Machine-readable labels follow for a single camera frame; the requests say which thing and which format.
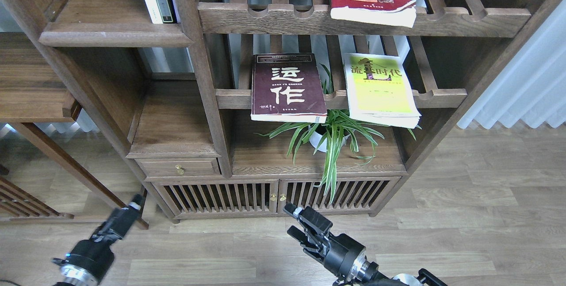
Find wooden side table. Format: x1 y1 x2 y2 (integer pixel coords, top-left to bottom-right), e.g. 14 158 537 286
1 32 138 224

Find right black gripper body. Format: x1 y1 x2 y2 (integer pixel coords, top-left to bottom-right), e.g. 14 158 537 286
302 217 365 280

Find dark red book white characters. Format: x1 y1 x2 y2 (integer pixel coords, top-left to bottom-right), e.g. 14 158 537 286
251 53 327 123

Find dark wooden bookshelf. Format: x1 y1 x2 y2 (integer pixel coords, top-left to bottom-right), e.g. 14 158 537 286
1 0 561 220

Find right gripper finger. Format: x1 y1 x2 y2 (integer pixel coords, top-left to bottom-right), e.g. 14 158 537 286
287 226 313 248
283 203 304 221

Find wooden slatted rack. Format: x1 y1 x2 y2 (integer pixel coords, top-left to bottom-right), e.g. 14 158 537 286
0 165 74 222

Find yellow green book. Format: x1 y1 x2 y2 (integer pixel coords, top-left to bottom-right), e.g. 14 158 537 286
342 53 421 129

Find green spider plant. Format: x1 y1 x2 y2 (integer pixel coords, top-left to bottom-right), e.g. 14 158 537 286
256 64 421 205

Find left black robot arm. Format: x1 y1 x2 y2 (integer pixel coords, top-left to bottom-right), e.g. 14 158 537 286
52 194 145 286

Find white plant pot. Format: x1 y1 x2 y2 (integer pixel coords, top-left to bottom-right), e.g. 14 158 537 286
309 126 350 154

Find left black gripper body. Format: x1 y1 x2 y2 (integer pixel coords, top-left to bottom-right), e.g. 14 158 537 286
52 207 140 283

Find white curtain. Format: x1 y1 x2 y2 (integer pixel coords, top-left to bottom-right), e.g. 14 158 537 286
457 0 566 129

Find brass drawer knob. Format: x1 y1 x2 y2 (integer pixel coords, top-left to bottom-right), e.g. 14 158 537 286
175 165 185 175

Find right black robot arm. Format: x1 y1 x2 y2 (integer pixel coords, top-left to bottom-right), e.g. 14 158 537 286
284 203 445 286

